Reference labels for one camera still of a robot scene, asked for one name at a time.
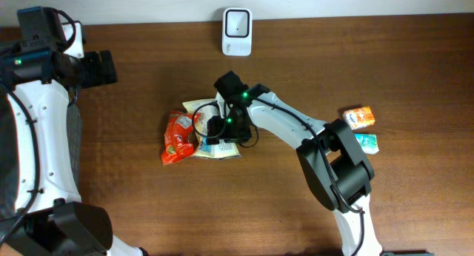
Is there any cream chips bag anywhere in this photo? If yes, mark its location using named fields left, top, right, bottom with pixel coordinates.
left=182, top=98, right=241, bottom=160

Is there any red snack packet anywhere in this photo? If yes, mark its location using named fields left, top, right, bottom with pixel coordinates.
left=161, top=110, right=196, bottom=165

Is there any orange tissue pack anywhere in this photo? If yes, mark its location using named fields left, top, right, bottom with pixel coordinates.
left=343, top=107, right=375, bottom=130

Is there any green tissue pack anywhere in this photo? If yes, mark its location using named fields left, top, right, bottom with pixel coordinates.
left=354, top=133, right=379, bottom=155

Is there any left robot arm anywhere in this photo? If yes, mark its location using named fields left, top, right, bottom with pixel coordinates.
left=1, top=7, right=145, bottom=255

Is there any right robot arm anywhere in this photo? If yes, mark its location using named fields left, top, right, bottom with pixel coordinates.
left=207, top=71, right=384, bottom=255

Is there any white barcode scanner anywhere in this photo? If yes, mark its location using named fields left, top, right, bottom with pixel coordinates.
left=221, top=7, right=253, bottom=56

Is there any grey plastic mesh basket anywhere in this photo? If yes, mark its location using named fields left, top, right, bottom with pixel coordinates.
left=1, top=95, right=82, bottom=220

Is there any right black camera cable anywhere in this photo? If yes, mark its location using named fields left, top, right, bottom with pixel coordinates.
left=191, top=100, right=260, bottom=149

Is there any black camera cable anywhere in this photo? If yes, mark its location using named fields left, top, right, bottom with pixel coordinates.
left=191, top=100, right=260, bottom=149
left=0, top=7, right=79, bottom=246

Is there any left black camera cable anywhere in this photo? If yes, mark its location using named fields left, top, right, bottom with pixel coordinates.
left=0, top=7, right=79, bottom=246

